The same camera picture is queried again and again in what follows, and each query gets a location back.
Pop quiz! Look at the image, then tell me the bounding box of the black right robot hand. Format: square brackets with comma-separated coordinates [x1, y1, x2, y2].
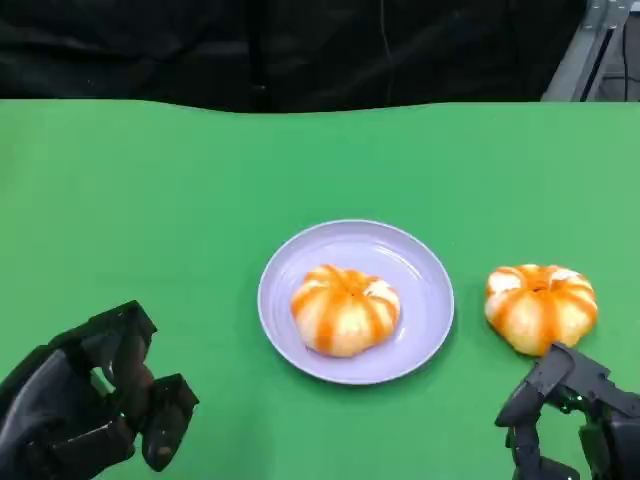
[494, 342, 640, 480]

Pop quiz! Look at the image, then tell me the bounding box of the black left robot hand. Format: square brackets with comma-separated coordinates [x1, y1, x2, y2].
[0, 299, 200, 480]

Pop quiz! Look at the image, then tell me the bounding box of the orange white toy bread roll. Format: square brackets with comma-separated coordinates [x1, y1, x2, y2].
[483, 263, 599, 357]
[290, 264, 402, 359]

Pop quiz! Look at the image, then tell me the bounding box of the lilac plate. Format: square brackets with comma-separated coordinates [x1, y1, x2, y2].
[257, 218, 456, 386]

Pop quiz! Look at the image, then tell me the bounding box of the green table cloth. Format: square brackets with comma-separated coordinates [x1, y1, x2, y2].
[0, 98, 640, 480]

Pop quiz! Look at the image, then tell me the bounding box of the black curtain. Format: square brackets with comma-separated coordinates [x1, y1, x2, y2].
[0, 0, 587, 114]

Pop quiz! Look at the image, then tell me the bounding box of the grey aluminium frame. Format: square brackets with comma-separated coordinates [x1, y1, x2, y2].
[542, 0, 640, 103]

